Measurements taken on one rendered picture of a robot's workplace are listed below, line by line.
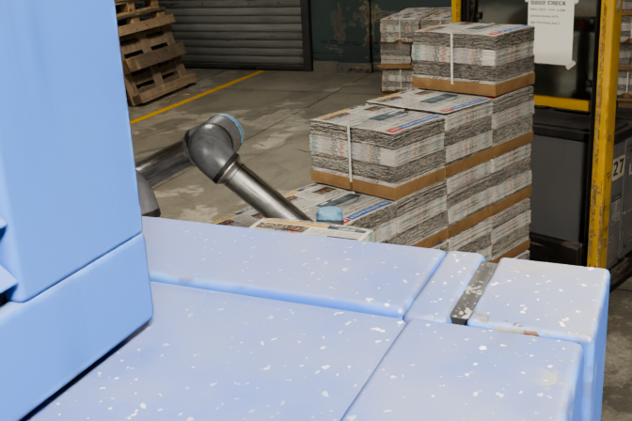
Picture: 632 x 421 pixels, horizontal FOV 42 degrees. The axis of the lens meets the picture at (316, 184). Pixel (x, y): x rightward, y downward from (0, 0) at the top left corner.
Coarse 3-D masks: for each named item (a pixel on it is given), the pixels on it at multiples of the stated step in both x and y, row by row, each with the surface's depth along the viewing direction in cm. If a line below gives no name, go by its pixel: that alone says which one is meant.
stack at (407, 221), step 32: (288, 192) 280; (320, 192) 278; (352, 192) 278; (416, 192) 274; (448, 192) 287; (480, 192) 303; (224, 224) 253; (352, 224) 250; (384, 224) 263; (416, 224) 276; (448, 224) 290; (480, 224) 306
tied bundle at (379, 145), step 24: (312, 120) 282; (336, 120) 278; (360, 120) 277; (384, 120) 275; (408, 120) 273; (432, 120) 272; (312, 144) 285; (336, 144) 276; (360, 144) 268; (384, 144) 262; (408, 144) 265; (432, 144) 275; (312, 168) 287; (336, 168) 280; (360, 168) 272; (384, 168) 265; (408, 168) 267; (432, 168) 276
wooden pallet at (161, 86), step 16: (160, 16) 894; (128, 32) 833; (144, 32) 877; (128, 48) 848; (144, 48) 870; (160, 48) 880; (176, 48) 909; (128, 64) 821; (144, 64) 846; (176, 64) 921; (128, 80) 831; (144, 80) 861; (160, 80) 884; (176, 80) 894; (192, 80) 924; (128, 96) 831; (144, 96) 833
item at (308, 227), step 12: (264, 228) 191; (276, 228) 190; (288, 228) 190; (300, 228) 190; (312, 228) 189; (324, 228) 189; (336, 228) 189; (348, 228) 188; (360, 228) 188; (360, 240) 182; (372, 240) 188
